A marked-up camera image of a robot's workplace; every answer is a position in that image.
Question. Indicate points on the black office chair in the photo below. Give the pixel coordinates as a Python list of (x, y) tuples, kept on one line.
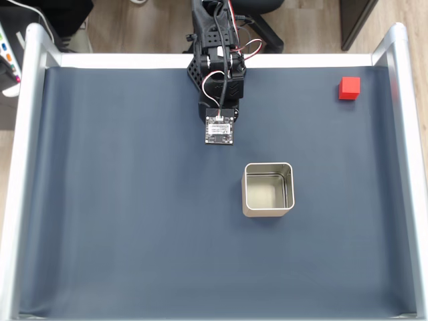
[(267, 31)]

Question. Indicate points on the blue-grey table mat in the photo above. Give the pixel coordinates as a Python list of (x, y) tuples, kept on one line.
[(133, 200)]

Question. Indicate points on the bare camera circuit board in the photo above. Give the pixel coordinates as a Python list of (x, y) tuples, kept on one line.
[(219, 131)]

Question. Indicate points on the dark cabinet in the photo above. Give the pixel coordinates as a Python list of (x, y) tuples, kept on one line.
[(356, 20)]

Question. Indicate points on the silver metal table frame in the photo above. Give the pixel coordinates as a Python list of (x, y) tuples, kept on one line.
[(33, 53)]

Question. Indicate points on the white device with coloured buttons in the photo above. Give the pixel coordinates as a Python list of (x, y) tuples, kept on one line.
[(8, 63)]

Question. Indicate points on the red cube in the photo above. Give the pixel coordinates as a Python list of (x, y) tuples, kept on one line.
[(349, 88)]

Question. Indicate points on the black fabric bag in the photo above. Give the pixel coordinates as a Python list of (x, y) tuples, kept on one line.
[(50, 16)]

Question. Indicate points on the square metal tin container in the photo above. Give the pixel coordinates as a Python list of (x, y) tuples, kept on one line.
[(267, 211)]

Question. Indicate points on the person's foot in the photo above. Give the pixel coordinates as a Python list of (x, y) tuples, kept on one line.
[(138, 1)]

